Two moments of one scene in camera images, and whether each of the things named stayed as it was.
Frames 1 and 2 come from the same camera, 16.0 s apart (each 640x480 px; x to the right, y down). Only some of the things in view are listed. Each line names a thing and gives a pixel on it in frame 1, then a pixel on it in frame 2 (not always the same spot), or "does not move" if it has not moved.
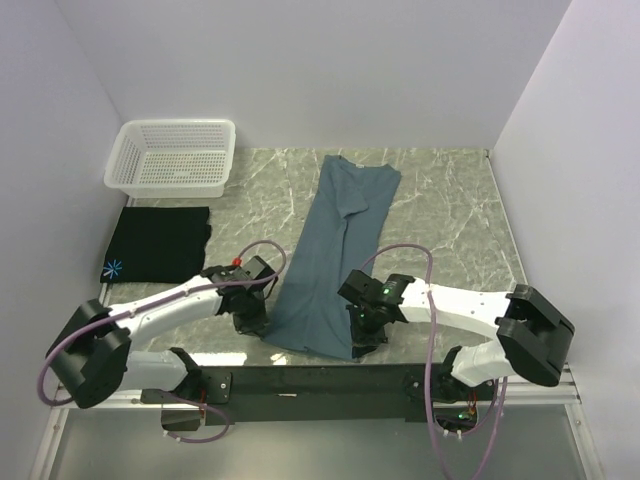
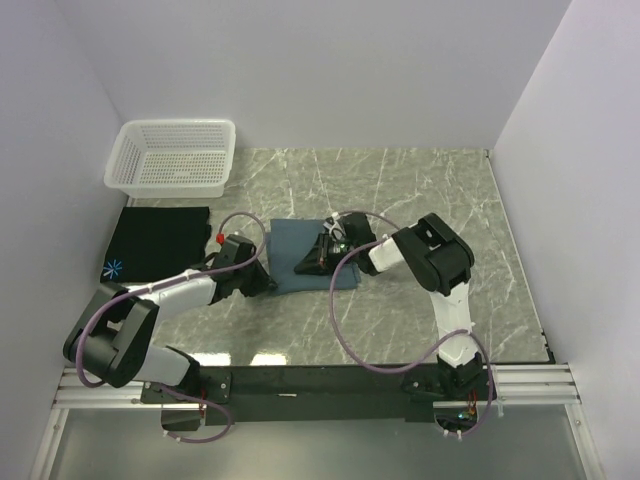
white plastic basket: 173,158 does not move
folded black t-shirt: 159,245 does not move
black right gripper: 364,343 -> 319,260
